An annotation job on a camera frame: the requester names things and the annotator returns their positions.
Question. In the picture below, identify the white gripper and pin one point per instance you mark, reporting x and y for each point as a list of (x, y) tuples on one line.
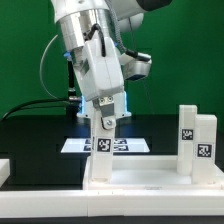
[(99, 78)]

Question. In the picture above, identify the white desk tabletop tray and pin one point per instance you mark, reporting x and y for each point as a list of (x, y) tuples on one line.
[(153, 176)]

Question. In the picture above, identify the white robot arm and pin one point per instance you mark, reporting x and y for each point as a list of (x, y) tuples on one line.
[(91, 30)]

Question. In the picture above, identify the AprilTag marker sheet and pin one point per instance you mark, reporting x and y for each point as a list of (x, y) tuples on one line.
[(121, 145)]

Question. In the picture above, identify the white left fence piece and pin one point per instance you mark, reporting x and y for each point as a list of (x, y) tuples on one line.
[(4, 170)]

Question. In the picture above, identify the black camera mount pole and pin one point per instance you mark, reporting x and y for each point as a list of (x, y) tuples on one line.
[(74, 101)]

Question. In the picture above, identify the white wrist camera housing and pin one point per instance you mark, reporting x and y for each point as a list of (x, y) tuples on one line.
[(135, 65)]

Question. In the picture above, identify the white front fence wall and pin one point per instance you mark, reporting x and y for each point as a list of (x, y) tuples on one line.
[(90, 203)]

